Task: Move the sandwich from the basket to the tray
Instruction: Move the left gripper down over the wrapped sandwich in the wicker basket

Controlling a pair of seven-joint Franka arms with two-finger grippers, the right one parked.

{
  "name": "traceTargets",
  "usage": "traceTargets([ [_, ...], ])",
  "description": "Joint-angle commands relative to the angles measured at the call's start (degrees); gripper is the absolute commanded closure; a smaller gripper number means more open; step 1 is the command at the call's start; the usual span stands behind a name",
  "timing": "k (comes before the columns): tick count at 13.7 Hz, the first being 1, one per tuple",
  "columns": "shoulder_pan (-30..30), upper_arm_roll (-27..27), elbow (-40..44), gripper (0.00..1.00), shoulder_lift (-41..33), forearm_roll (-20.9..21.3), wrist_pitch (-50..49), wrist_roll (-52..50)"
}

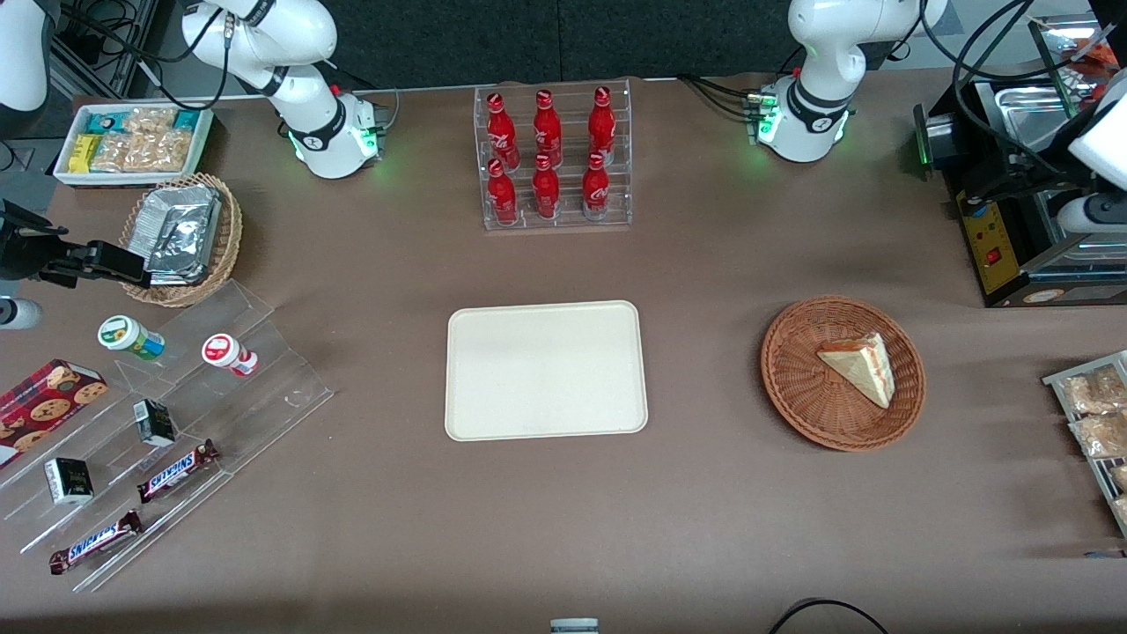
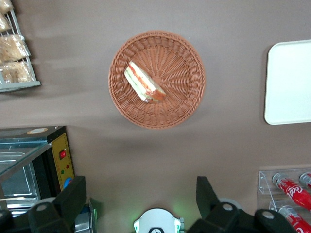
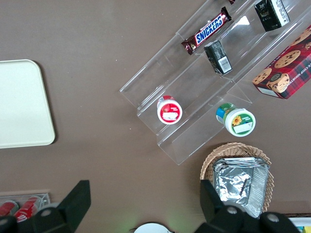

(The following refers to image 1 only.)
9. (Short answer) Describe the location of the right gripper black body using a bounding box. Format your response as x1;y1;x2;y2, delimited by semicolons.
0;201;68;284

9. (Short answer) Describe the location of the cream plastic serving tray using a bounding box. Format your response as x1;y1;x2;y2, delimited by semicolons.
445;300;650;442

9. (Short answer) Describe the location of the silver foil container stack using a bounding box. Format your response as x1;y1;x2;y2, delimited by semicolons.
141;183;223;287

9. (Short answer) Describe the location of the Snickers chocolate bar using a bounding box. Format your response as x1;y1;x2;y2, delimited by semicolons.
136;439;219;505
48;509;144;575

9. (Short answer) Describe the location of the green lid white cup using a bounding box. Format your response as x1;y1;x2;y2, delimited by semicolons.
97;314;166;362

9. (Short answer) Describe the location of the white rectangular snack bin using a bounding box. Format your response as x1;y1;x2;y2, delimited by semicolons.
53;103;215;188

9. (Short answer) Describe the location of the red tartan cookie box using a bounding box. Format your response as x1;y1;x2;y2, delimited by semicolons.
0;358;109;468

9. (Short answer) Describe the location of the brown round wicker basket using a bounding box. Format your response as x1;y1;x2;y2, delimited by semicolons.
760;295;927;453

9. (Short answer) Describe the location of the grey wire snack tray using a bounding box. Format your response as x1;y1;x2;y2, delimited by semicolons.
1043;350;1127;538

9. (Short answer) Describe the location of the black looped cable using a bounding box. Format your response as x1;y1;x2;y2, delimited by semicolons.
769;598;890;634

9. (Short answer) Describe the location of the triangle sandwich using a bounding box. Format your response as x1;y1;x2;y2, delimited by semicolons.
817;332;896;409

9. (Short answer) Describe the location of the clear acrylic step display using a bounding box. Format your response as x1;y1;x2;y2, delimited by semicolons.
0;280;335;593

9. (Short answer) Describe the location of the clear bag of nuts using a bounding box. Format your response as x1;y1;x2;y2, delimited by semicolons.
123;107;179;135
91;132;142;173
132;129;195;173

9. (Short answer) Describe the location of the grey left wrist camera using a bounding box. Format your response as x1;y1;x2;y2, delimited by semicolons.
1057;195;1127;235

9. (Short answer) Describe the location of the red cola bottle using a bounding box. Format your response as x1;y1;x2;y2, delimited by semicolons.
587;85;617;161
533;89;564;166
486;92;519;168
581;151;611;221
486;158;519;226
532;154;562;221

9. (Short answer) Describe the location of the black base cable bundle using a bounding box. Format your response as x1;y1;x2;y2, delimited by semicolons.
676;74;763;121

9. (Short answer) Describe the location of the small black carton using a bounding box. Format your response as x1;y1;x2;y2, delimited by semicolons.
44;456;94;505
132;398;177;448

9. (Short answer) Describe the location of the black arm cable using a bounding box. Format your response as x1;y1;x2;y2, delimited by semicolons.
920;0;1093;177

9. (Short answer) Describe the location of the red lid white cup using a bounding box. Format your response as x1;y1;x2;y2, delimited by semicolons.
201;333;259;378

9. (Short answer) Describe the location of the tan wicker basket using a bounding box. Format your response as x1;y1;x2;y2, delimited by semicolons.
119;173;244;308

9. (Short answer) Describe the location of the black machine with yellow panel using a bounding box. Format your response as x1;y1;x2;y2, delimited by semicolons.
913;18;1127;309

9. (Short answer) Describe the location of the clear acrylic bottle rack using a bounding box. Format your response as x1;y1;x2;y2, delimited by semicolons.
474;79;633;232

